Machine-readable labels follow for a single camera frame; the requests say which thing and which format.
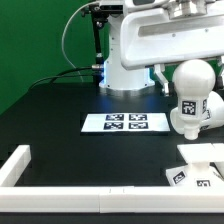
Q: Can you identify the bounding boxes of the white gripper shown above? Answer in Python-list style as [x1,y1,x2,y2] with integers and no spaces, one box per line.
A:
[120,6,224,96]

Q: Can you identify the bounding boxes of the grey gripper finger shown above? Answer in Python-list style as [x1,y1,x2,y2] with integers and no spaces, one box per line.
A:
[216,55,224,89]

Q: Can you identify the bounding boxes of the white lamp bulb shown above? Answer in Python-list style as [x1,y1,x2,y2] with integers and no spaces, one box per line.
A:
[172,59,215,140]

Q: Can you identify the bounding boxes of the white lamp base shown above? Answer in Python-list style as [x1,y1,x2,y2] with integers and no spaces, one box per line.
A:
[166,143,224,187]

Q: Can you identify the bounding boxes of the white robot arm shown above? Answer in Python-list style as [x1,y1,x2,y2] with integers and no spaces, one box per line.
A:
[100,0,224,70]

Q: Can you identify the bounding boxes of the white lamp shade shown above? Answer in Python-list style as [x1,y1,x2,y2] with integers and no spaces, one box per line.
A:
[170,91,224,134]

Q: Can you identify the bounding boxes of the white marker sheet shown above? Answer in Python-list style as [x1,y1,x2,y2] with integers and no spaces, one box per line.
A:
[81,113,170,133]

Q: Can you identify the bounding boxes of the black camera stand pole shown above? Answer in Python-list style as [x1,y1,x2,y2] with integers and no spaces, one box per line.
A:
[80,3,110,88]

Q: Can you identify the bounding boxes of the black camera on stand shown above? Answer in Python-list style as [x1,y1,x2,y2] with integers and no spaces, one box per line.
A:
[99,0,123,14]

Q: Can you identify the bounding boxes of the black cable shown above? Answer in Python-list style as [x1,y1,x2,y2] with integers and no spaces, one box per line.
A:
[28,66,101,92]

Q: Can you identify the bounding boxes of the grey cable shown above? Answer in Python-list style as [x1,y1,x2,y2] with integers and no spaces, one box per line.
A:
[61,0,101,83]

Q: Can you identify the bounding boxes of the white front fence wall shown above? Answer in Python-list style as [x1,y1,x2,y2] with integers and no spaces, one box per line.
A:
[0,187,224,213]

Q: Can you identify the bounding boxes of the white fence wall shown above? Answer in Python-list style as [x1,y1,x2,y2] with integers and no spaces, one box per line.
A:
[0,187,224,213]
[0,145,31,187]

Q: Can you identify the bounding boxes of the white left fence wall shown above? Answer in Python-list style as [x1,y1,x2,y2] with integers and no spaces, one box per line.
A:
[0,145,31,187]

